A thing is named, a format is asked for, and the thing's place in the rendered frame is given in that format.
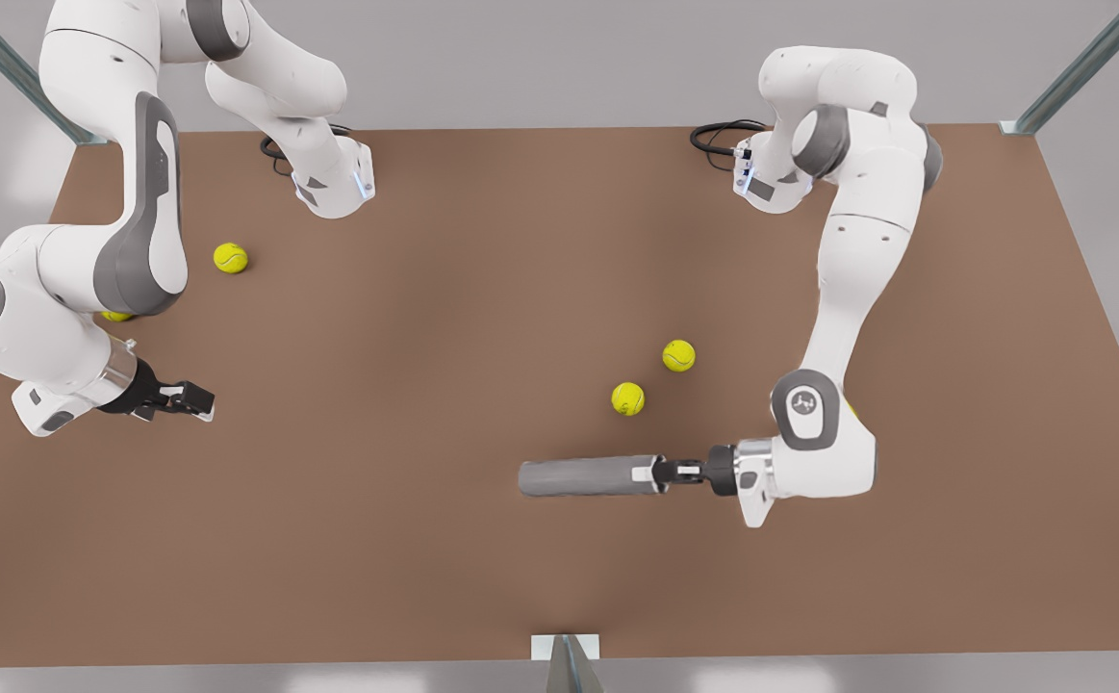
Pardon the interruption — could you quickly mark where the grey tennis ball tube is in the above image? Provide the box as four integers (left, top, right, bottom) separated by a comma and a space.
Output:
518, 454, 666, 500

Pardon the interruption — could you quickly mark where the black cable loop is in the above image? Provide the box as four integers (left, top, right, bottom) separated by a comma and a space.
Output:
260, 124, 355, 177
690, 119, 772, 174

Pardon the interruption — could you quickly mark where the silver frame post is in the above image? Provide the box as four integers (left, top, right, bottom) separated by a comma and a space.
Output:
0, 0, 106, 146
999, 0, 1119, 137
531, 633, 604, 693

